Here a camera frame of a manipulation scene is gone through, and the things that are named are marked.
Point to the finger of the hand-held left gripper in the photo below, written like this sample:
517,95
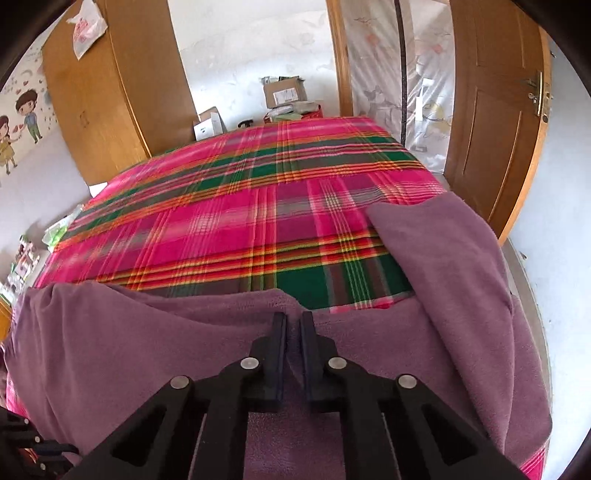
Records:
51,450

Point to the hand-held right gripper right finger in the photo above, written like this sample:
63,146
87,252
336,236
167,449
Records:
305,364

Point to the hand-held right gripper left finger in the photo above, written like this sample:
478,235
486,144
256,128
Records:
279,364

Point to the purple fleece garment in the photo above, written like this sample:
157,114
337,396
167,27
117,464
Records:
138,341

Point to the pink plaid bed sheet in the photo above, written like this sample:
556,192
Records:
254,207

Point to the green plastic bags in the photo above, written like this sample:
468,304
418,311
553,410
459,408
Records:
60,230

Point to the small black tool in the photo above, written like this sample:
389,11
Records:
245,123

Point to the white cardboard box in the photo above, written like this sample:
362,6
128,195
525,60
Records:
207,124

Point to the white paper sheet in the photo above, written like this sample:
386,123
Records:
98,189

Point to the brown cardboard box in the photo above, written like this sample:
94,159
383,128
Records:
284,92

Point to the clear printed plastic door curtain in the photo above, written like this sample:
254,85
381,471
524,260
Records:
392,83

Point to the wooden door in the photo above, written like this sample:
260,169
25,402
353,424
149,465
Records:
494,115

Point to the wooden wardrobe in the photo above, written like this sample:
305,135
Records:
115,92

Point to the metal door lock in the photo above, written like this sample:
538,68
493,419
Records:
538,94

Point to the white plastic bag red print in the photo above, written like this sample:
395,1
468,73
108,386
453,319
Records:
87,27

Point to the wooden door frame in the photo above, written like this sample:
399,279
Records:
339,55

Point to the cartoon children wall sticker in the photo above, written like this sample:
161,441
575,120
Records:
23,120

